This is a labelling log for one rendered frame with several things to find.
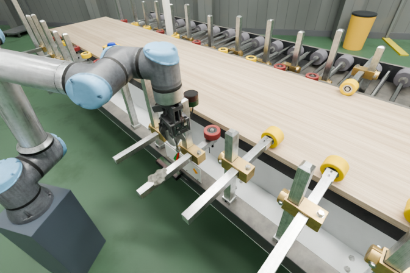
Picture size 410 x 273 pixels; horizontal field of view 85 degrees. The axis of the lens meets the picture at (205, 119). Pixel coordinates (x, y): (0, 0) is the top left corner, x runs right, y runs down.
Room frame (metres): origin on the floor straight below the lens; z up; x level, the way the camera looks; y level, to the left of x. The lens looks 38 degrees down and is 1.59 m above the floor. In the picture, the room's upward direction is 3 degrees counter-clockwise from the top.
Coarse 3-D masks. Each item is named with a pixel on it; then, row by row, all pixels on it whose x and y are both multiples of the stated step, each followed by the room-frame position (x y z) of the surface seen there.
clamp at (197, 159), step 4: (180, 144) 0.75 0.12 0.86; (184, 148) 0.72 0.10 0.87; (192, 148) 0.72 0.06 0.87; (196, 148) 0.71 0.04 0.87; (184, 152) 0.72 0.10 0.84; (188, 152) 0.70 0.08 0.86; (192, 152) 0.69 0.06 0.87; (196, 152) 0.69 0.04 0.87; (204, 152) 0.69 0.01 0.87; (192, 156) 0.68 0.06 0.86; (196, 156) 0.67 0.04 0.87; (200, 156) 0.67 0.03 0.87; (204, 156) 0.69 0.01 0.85; (192, 160) 0.68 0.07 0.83; (196, 160) 0.66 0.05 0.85; (200, 160) 0.67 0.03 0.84; (196, 164) 0.66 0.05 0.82
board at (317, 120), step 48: (96, 48) 2.01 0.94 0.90; (192, 48) 1.89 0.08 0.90; (240, 96) 1.08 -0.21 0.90; (288, 96) 1.05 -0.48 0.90; (336, 96) 1.03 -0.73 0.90; (288, 144) 0.68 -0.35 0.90; (336, 144) 0.66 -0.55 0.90; (384, 144) 0.65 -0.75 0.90; (336, 192) 0.45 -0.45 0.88; (384, 192) 0.43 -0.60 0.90
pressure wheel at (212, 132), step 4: (204, 128) 0.81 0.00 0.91; (208, 128) 0.81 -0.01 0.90; (212, 128) 0.81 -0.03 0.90; (216, 128) 0.81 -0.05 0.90; (204, 132) 0.78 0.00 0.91; (208, 132) 0.78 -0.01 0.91; (212, 132) 0.78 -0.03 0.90; (216, 132) 0.77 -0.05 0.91; (204, 136) 0.78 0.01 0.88; (208, 136) 0.76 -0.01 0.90; (212, 136) 0.75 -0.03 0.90; (216, 136) 0.76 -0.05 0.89; (212, 140) 0.75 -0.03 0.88
